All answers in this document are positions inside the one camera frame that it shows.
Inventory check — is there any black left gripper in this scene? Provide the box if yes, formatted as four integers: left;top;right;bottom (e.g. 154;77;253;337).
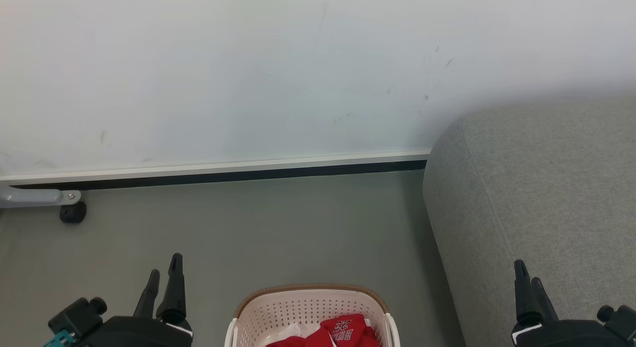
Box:
89;254;194;347

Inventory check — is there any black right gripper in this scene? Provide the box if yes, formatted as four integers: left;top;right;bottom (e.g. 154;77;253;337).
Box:
512;260;617;347

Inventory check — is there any white cloth sleeve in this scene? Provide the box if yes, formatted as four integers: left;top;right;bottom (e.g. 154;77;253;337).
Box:
276;323;323;345

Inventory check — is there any red printed garment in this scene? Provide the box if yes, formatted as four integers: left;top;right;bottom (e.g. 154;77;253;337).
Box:
266;315;381;347

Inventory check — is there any grey fabric sofa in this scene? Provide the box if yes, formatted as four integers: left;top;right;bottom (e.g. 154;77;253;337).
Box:
422;96;636;347

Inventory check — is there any black caster wheel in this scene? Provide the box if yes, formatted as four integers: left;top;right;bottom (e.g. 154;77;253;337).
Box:
60;202;87;224

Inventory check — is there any white and black baseboard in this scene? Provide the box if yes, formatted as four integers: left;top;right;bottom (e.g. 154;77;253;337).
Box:
0;151;430;191

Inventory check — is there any white perforated laundry basket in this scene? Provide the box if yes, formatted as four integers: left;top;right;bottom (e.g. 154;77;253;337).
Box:
225;284;401;347

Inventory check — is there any grey metal stand leg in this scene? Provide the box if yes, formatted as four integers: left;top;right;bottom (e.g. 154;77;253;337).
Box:
0;184;81;208

